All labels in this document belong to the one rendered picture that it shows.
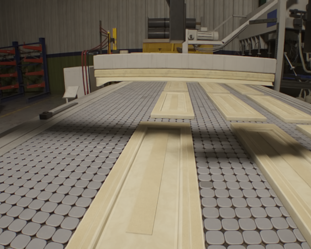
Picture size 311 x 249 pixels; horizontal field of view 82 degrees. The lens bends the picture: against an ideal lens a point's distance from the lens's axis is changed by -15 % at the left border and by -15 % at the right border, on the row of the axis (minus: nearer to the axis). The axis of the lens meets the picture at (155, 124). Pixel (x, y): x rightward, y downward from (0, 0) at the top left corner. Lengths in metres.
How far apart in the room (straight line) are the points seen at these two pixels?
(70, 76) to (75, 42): 4.41
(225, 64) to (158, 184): 2.21
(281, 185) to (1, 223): 0.54
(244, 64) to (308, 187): 2.20
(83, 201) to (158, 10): 6.74
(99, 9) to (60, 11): 1.49
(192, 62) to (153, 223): 2.26
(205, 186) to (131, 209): 0.17
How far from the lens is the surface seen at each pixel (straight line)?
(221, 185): 0.47
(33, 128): 0.93
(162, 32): 6.04
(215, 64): 2.51
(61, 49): 7.89
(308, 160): 0.65
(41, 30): 8.45
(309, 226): 0.40
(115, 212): 0.37
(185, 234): 0.32
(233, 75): 2.57
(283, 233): 0.39
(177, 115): 0.91
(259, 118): 0.98
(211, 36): 3.35
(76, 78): 3.22
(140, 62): 2.52
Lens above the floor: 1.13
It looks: 18 degrees down
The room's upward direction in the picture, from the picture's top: straight up
